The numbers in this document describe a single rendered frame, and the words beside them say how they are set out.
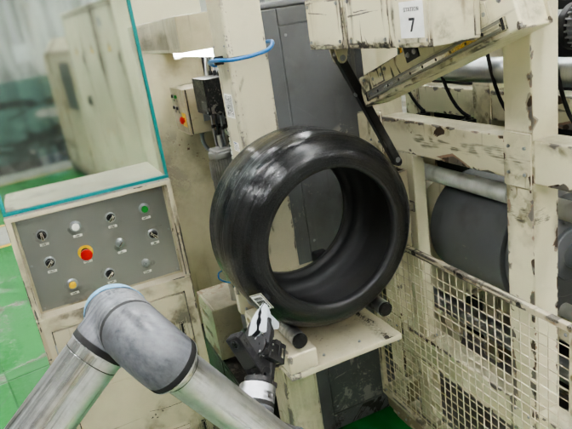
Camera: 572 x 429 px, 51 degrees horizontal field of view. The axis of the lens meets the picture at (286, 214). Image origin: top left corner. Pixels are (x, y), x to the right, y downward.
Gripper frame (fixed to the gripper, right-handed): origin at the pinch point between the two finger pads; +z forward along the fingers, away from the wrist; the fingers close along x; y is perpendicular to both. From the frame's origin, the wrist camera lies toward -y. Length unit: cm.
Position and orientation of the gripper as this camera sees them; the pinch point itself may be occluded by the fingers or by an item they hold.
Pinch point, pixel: (261, 306)
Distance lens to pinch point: 158.4
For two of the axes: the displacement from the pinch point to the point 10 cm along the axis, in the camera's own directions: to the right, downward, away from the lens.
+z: 0.9, -8.2, 5.6
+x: 7.8, -2.9, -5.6
